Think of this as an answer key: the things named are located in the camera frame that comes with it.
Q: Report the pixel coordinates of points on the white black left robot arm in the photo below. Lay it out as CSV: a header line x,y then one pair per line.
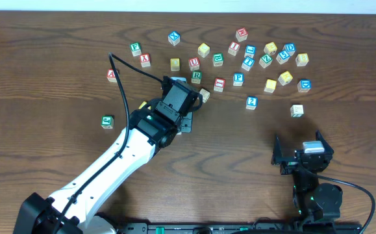
x,y
73,208

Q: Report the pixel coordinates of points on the blue 2 wooden block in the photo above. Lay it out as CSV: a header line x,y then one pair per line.
x,y
251,103

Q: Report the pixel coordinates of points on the green Z wooden block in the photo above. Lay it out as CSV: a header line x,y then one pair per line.
x,y
265,60

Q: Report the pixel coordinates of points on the red I block lower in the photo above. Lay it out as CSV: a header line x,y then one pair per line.
x,y
219,84

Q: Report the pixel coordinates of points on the red Y wooden block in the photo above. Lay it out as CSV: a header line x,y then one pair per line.
x,y
145,60

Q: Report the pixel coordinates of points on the yellow O side block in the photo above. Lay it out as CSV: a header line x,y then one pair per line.
x,y
205,94

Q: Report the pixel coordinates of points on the green F wooden block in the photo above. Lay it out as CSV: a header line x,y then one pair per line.
x,y
136,49

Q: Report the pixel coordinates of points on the green R wooden block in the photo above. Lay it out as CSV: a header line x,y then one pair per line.
x,y
196,77

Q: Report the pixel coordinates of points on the yellow S wooden block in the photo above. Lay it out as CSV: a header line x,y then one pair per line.
x,y
270,86

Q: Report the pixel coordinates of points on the blue d block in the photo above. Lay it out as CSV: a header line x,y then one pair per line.
x,y
304,85
289,48

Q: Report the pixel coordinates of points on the blue D block near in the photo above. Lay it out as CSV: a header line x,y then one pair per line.
x,y
304,85

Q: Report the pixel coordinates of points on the red i block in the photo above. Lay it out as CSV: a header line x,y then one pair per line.
x,y
234,48
219,84

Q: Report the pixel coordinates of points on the green J wooden block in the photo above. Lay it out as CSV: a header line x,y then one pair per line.
x,y
107,122

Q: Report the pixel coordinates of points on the green 7 wooden block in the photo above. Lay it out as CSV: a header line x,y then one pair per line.
x,y
296,111

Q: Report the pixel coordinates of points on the yellow block centre top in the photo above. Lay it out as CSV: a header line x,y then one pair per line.
x,y
203,50

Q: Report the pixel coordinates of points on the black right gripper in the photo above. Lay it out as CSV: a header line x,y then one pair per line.
x,y
291,163

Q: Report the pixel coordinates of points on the blue P wooden block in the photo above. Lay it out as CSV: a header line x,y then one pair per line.
x,y
238,79

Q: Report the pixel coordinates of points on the red A wooden block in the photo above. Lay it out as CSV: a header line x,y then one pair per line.
x,y
110,76

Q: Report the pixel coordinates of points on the blue L wooden block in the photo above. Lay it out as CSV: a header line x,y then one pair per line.
x,y
250,51

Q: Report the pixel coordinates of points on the blue 5 wooden block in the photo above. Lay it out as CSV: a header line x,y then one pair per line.
x,y
282,57

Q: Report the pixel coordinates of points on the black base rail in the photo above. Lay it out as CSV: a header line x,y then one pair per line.
x,y
260,226

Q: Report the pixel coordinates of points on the red I block upper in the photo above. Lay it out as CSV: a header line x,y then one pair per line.
x,y
234,48

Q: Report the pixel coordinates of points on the yellow 8 wooden block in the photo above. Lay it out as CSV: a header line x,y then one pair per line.
x,y
301,59

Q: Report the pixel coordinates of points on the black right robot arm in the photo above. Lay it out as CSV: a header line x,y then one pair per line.
x,y
317,202

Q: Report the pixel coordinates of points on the yellow O top block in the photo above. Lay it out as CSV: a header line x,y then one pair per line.
x,y
175,64

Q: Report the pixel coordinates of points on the yellow block lower left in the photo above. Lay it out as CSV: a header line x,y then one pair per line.
x,y
142,105

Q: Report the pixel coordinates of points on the red block far top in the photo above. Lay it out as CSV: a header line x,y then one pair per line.
x,y
241,34

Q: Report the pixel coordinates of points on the yellow picture wooden block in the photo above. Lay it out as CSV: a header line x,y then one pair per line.
x,y
285,78

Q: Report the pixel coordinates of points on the blue X wooden block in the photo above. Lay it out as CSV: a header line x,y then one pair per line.
x,y
174,38

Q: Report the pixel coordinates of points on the blue T wooden block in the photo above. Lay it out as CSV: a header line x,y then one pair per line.
x,y
248,63

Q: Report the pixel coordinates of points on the red U block upper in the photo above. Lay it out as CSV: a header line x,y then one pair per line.
x,y
194,63

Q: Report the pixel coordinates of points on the blue D block far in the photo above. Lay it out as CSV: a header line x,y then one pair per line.
x,y
289,48

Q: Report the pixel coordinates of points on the yellow monkey picture block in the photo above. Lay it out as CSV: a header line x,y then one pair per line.
x,y
270,49

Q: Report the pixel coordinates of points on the green B wooden block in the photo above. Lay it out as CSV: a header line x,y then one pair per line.
x,y
217,59

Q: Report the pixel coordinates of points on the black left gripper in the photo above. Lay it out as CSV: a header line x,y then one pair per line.
x,y
187,121

